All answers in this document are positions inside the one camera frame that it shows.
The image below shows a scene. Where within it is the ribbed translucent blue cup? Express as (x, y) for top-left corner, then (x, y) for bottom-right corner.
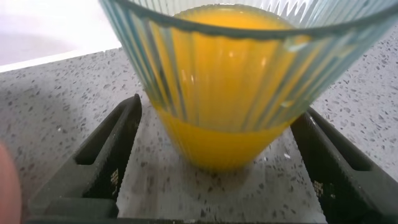
(98, 0), (398, 172)

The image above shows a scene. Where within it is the pink bowl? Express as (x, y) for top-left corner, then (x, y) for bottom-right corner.
(0, 142), (22, 224)

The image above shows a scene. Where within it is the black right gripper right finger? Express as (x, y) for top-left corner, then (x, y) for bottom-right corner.
(290, 107), (398, 224)

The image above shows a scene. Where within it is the orange juice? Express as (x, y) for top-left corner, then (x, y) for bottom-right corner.
(149, 5), (312, 172)

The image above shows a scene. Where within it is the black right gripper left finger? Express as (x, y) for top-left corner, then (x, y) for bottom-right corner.
(28, 93), (143, 219)

